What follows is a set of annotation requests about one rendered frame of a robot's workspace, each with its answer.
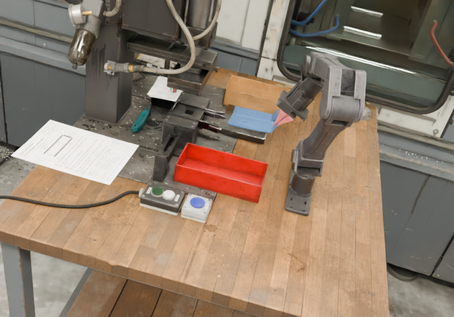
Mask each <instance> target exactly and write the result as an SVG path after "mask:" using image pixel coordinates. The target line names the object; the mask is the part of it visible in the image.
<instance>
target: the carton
mask: <svg viewBox="0 0 454 317"><path fill-rule="evenodd" d="M283 90H285V91H286V92H287V93H288V92H289V91H290V90H291V89H288V88H285V87H280V86H277V85H274V84H269V83H266V82H260V81H257V80H252V79H249V78H244V77H241V76H236V75H233V74H232V75H231V77H230V79H229V81H228V84H227V85H226V88H225V91H224V98H223V102H222V105H224V106H227V107H228V104H231V105H236V106H239V107H244V108H247V109H253V110H256V111H260V112H265V113H269V114H273V113H274V112H275V111H276V110H277V109H279V111H278V115H279V113H280V110H281V109H280V108H279V107H278V106H277V105H276V102H277V101H278V98H279V97H280V93H281V92H282V91H283Z"/></svg>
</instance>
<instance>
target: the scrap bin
mask: <svg viewBox="0 0 454 317"><path fill-rule="evenodd" d="M267 168H268V163H265V162H261V161H258V160H253V159H250V158H247V157H242V156H239V155H235V154H231V153H226V152H224V151H219V150H216V149H211V148H208V147H204V146H200V145H196V144H192V143H188V142H187V143H186V145H185V147H184V149H183V151H182V153H181V154H180V157H179V158H178V161H177V162H176V165H175V171H174V181H176V182H180V183H183V184H186V185H190V186H194V187H199V188H201V189H206V190H209V191H213V192H216V193H221V194H224V195H228V196H231V197H236V198H239V199H244V200H247V201H251V202H254V203H258V202H259V198H260V195H261V190H262V187H263V182H264V178H265V175H266V171H267Z"/></svg>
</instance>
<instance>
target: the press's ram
mask: <svg viewBox="0 0 454 317"><path fill-rule="evenodd" d="M127 50H128V51H133V52H136V53H141V54H144V55H149V56H153V57H158V58H161V59H166V60H169V61H172V62H177V64H176V65H175V66H174V68H173V70H177V69H180V68H182V67H184V66H185V65H187V64H188V63H189V61H190V59H191V48H190V45H182V44H180V43H177V42H174V41H169V40H165V39H160V38H157V37H154V36H149V35H145V34H141V33H136V34H135V35H134V36H133V37H132V38H131V39H130V40H129V41H128V42H127ZM195 51H196V57H195V61H194V63H193V65H192V66H191V67H190V68H189V69H188V70H187V71H185V72H182V73H179V74H169V75H168V80H167V87H169V88H170V91H171V92H172V93H176V91H177V90H180V91H185V92H188V93H193V94H196V95H200V94H201V91H202V90H203V88H204V86H205V85H206V83H207V81H208V80H209V77H210V76H211V74H212V72H213V70H214V66H215V63H216V61H217V58H218V52H215V51H210V50H204V49H203V47H201V46H198V45H195Z"/></svg>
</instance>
